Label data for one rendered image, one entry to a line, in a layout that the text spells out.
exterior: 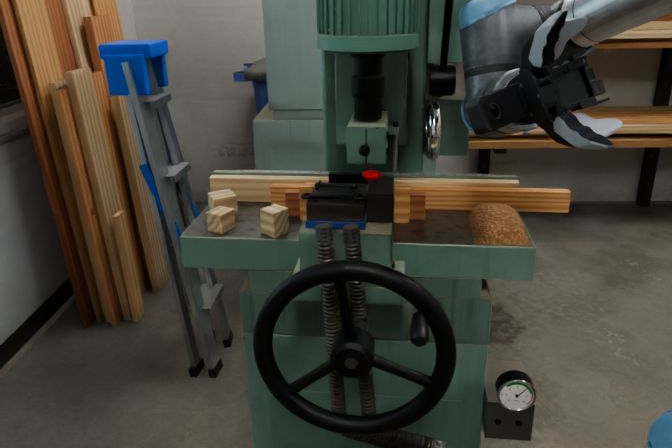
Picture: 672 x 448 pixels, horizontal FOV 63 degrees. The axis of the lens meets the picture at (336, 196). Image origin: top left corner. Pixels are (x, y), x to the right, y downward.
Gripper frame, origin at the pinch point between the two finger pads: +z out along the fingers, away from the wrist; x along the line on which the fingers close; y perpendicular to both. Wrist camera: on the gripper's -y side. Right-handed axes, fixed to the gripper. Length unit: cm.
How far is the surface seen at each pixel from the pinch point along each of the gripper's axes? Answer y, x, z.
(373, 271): -26.8, 14.0, -15.0
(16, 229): -142, -20, -163
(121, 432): -113, 55, -119
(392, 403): -30, 44, -43
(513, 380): -11, 42, -30
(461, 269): -12.0, 22.8, -32.7
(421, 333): -24.2, 22.5, -10.6
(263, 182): -39, -2, -53
